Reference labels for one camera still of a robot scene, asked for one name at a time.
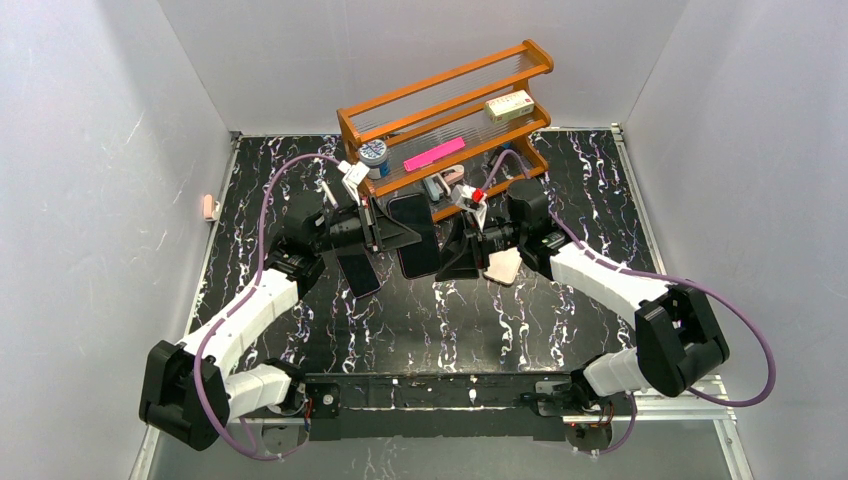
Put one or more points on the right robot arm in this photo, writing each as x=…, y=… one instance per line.
x=677, y=337

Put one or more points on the blue lidded jar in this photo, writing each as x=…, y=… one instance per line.
x=375, y=155

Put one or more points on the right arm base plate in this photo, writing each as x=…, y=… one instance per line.
x=565, y=395

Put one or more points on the pink wall hook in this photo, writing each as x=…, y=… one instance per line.
x=210, y=208

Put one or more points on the purple smartphone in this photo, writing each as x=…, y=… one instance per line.
x=359, y=274

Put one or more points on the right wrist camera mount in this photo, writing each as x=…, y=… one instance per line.
x=471, y=200

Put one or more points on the phone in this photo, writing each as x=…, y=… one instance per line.
x=503, y=267

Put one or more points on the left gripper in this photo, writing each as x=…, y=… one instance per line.
x=369, y=225

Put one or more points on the aluminium front frame rail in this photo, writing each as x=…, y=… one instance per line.
x=468, y=427

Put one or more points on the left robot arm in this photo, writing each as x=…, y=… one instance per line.
x=190, y=389

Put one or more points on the small black clip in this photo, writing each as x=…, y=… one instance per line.
x=495, y=157

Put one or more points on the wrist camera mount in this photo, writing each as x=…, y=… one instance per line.
x=353, y=176
x=471, y=200

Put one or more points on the pink flat bar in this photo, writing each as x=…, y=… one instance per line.
x=434, y=154

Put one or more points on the orange wooden shelf rack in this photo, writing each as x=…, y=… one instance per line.
x=439, y=122

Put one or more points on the cream rectangular box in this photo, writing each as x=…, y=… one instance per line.
x=509, y=106

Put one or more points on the purple white pen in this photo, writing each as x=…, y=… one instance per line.
x=329, y=196

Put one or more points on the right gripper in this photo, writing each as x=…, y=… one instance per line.
x=473, y=241

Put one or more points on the pink and blue stapler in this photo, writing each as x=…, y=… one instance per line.
x=440, y=185

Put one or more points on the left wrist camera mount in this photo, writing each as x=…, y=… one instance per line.
x=353, y=176

